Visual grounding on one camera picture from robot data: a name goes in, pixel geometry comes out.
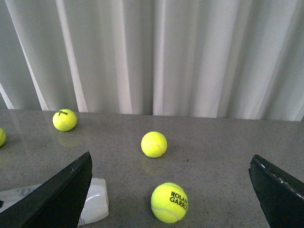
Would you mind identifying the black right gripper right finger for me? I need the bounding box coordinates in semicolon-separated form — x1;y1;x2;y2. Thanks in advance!
248;154;304;228

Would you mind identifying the Wilson tennis ball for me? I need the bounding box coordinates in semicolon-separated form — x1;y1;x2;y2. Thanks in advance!
52;109;77;132

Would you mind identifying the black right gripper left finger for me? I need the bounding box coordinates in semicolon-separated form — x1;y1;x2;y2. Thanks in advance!
0;152;92;228

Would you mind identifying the white pleated curtain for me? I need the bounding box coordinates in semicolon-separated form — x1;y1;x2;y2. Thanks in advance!
0;0;304;121

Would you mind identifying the Head Team tennis ball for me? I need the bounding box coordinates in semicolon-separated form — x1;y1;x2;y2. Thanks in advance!
0;128;6;147

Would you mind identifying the plain yellow tennis ball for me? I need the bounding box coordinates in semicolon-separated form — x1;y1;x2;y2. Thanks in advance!
141;132;167;158

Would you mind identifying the Roland Garros tennis ball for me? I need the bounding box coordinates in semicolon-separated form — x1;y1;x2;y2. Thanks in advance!
151;182;189;223

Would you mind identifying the clear Wilson tennis ball can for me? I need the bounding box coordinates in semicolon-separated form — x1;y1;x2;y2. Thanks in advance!
0;178;109;226

